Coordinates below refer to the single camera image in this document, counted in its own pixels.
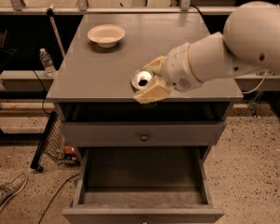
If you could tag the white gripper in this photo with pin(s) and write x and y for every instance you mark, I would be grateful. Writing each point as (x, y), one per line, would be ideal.
(177, 67)

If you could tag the green soda can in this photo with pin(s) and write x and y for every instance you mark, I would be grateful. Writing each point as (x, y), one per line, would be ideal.
(141, 79)

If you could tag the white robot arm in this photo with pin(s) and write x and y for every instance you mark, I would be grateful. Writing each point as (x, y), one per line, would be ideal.
(250, 41)

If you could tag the round brass drawer knob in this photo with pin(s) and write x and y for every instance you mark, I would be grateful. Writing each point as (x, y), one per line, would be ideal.
(144, 137)

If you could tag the grey wooden drawer cabinet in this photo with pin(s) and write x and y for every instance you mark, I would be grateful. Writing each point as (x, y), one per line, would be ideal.
(93, 83)

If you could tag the grey top drawer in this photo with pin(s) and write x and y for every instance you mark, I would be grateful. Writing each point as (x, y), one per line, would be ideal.
(127, 134)

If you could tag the grey open middle drawer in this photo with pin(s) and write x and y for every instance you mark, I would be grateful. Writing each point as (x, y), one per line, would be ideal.
(142, 185)

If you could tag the white paper bowl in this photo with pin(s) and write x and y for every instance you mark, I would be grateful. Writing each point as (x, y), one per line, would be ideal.
(106, 35)

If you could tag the clear plastic water bottle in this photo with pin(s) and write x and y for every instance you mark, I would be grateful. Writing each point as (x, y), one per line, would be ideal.
(47, 63)

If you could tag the grey sneaker shoe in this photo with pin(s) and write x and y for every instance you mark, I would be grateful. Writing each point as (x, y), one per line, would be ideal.
(10, 189)

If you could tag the black wire basket rack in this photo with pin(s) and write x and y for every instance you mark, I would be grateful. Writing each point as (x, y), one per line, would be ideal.
(53, 144)

